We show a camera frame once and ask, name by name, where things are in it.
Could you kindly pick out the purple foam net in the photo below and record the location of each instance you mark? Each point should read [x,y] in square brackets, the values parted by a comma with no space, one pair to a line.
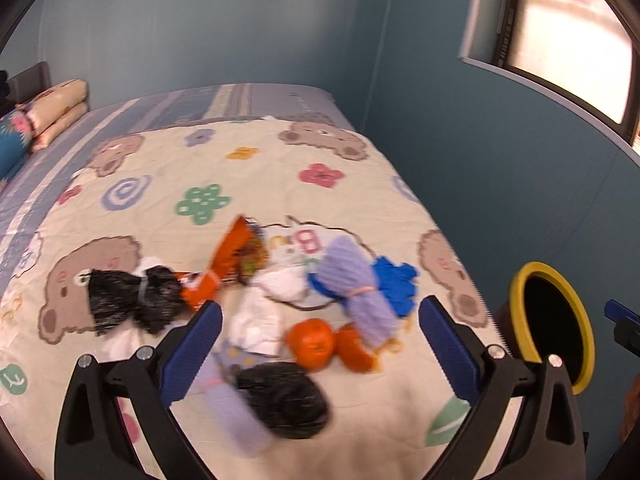
[236,420]
[345,275]

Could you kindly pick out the peach folded quilt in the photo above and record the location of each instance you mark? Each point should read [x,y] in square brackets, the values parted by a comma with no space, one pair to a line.
[55,110]

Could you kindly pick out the small black plastic bag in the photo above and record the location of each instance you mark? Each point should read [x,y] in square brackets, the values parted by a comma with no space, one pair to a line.
[285,399]

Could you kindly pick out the person's right hand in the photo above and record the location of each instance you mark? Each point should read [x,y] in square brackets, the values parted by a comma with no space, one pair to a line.
[632,409]

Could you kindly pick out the orange snack wrapper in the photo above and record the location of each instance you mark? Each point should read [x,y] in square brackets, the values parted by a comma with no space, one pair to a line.
[241,253]

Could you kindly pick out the grey bed headboard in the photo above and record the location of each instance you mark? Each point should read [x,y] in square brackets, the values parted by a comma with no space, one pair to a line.
[25,85]

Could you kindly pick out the blue rubber glove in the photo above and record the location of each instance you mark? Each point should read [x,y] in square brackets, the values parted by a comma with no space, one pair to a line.
[396,285]

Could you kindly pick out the black plastic bag bundle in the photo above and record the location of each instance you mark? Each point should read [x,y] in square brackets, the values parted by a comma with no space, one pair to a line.
[110,298]

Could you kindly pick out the whole orange tangerine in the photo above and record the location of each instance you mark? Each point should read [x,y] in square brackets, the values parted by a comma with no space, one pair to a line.
[311,343]

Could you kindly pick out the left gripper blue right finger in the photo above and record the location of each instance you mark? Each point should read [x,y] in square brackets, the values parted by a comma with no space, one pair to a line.
[546,439]

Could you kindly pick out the blue floral folded quilt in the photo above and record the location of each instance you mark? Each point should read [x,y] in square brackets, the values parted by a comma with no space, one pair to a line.
[15,137]

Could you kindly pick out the yellow rimmed black trash bin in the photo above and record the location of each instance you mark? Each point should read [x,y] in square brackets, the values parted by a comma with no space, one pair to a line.
[543,315]

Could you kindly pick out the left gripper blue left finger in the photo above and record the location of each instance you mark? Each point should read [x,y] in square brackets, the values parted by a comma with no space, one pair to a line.
[93,441]

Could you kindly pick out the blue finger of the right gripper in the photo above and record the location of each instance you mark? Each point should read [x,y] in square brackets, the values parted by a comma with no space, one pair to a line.
[620,314]

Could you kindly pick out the cream bear print quilt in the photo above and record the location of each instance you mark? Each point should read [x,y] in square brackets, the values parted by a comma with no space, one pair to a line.
[316,251]

